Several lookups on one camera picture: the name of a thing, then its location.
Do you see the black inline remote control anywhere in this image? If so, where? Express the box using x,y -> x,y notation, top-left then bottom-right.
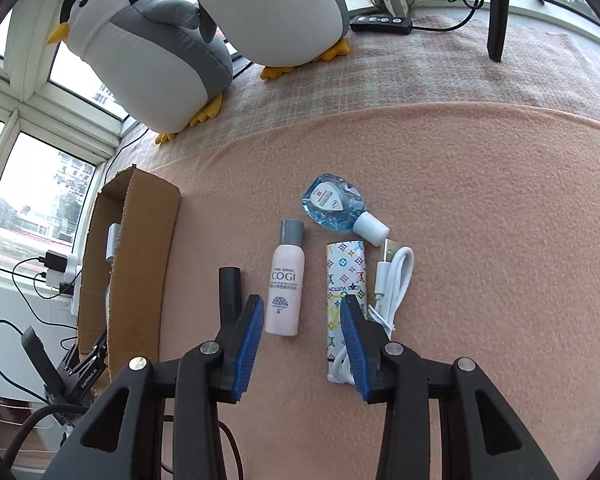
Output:
350,14 -> 413,36

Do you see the white power strip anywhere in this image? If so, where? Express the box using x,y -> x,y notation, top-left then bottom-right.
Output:
44,254 -> 82,318

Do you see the clear blue sanitizer bottle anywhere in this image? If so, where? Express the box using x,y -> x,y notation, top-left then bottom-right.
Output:
301,174 -> 390,247

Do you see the black lipstick tube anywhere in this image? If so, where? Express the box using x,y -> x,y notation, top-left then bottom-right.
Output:
219,266 -> 242,326

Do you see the large penguin plush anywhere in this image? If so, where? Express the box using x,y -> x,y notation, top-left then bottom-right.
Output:
47,0 -> 233,144

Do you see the black power bank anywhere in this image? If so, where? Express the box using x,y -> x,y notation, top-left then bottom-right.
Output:
43,250 -> 68,274

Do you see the patterned white lighter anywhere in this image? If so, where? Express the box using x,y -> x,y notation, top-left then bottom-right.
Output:
326,240 -> 366,385

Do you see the pink cogi bottle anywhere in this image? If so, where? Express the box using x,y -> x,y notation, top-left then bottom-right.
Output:
264,219 -> 306,337

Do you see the black usb cable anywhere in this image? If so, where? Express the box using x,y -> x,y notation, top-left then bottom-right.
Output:
0,257 -> 81,406

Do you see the pink felt mat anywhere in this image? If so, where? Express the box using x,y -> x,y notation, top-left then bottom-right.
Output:
104,102 -> 600,480

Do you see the small penguin plush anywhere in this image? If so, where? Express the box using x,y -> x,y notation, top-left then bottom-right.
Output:
198,0 -> 350,80

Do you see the white usb cable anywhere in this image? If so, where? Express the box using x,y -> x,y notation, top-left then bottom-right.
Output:
327,237 -> 415,387

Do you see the cardboard box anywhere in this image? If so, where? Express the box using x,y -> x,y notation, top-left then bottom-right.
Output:
78,166 -> 181,377

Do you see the white wall charger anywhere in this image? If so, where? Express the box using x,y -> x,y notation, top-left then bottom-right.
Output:
105,223 -> 121,263

